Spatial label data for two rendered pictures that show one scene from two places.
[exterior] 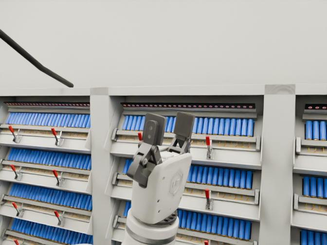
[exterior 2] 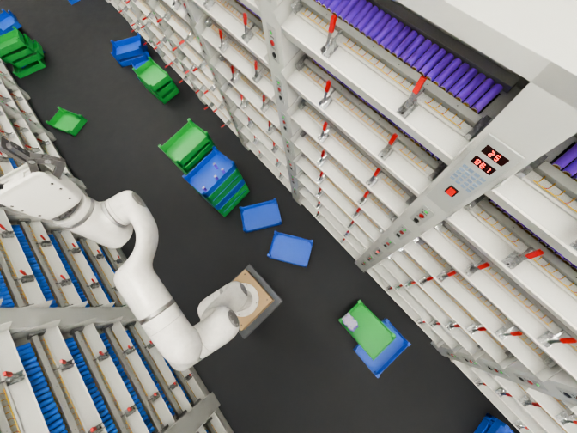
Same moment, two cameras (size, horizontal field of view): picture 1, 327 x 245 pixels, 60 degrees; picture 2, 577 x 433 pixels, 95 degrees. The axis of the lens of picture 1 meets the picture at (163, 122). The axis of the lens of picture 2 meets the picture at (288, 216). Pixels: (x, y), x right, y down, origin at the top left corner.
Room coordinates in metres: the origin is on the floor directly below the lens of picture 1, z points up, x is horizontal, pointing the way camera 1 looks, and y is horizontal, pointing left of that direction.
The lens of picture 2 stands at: (0.39, 0.58, 1.99)
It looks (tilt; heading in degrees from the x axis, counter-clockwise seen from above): 71 degrees down; 221
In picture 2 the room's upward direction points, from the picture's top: 15 degrees counter-clockwise
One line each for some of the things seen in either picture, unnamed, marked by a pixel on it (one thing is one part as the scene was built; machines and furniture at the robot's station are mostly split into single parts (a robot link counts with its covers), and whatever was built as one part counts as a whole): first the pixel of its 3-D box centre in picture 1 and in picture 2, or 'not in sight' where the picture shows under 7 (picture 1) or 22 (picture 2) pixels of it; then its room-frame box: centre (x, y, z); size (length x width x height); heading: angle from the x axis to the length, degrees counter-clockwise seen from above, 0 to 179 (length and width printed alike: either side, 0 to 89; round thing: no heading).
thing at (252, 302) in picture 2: not in sight; (239, 300); (0.54, 0.21, 0.47); 0.19 x 0.19 x 0.18
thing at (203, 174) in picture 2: not in sight; (209, 171); (-0.08, -0.40, 0.44); 0.30 x 0.20 x 0.08; 166
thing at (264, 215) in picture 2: not in sight; (260, 215); (-0.04, -0.07, 0.04); 0.30 x 0.20 x 0.08; 130
